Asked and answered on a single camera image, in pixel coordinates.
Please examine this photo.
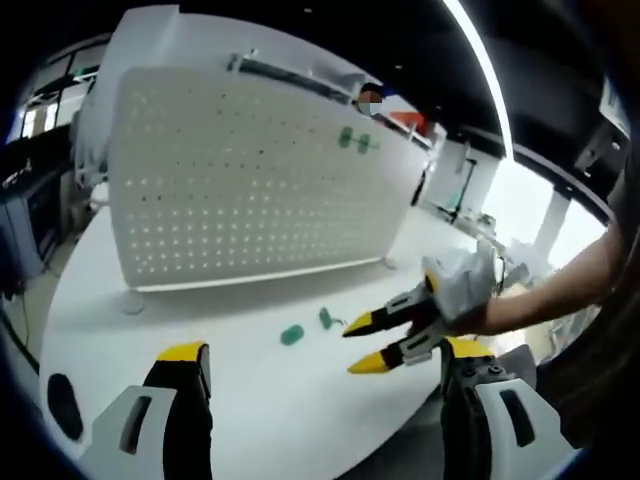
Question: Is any person's dark clothing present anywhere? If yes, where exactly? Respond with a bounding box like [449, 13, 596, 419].
[537, 144, 640, 451]

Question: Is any black kick scooter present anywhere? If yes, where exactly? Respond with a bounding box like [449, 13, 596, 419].
[439, 157, 479, 224]

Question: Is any white desk partition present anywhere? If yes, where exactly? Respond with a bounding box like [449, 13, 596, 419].
[74, 4, 381, 191]

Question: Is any black oval table grommet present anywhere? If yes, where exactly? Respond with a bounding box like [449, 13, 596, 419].
[47, 372, 85, 442]

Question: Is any black slim object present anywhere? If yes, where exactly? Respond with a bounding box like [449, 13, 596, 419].
[410, 169, 429, 206]

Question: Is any person's right hand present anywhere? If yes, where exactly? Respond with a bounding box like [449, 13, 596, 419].
[439, 297, 494, 339]

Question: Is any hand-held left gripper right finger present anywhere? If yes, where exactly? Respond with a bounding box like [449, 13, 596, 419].
[439, 335, 584, 480]

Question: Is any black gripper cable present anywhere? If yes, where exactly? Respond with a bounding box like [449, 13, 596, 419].
[492, 247, 509, 301]

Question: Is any white perforated mounting plate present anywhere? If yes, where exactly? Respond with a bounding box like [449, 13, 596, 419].
[107, 64, 431, 315]

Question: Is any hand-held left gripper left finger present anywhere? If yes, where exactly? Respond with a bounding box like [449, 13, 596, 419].
[79, 341, 215, 480]

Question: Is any dark desk cabinet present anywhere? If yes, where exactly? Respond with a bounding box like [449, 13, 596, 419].
[0, 164, 66, 281]

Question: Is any black metal rail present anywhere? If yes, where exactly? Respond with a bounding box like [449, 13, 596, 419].
[227, 49, 366, 96]

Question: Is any white ceiling light strip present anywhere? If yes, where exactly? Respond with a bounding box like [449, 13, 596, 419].
[444, 0, 516, 161]

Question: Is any black floor cable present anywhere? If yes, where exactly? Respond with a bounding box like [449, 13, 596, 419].
[0, 304, 41, 374]

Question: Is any orange object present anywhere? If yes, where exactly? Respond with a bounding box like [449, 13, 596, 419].
[389, 110, 429, 136]

